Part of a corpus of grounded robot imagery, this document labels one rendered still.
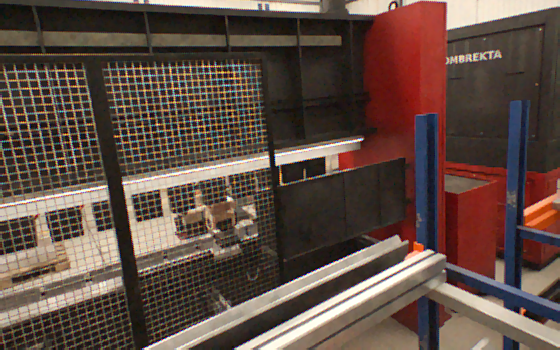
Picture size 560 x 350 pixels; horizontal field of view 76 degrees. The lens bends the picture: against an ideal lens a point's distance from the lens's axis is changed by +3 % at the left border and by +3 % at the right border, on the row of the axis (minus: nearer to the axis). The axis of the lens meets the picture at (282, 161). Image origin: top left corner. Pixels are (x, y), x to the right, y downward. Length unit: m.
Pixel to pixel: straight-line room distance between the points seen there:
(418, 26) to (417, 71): 0.27
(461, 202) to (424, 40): 1.21
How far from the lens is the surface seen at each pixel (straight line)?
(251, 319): 0.63
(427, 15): 2.53
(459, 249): 3.07
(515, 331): 0.81
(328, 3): 2.61
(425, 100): 2.49
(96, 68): 1.36
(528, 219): 1.36
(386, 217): 2.49
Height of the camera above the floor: 1.83
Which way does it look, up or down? 11 degrees down
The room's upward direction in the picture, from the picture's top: 5 degrees counter-clockwise
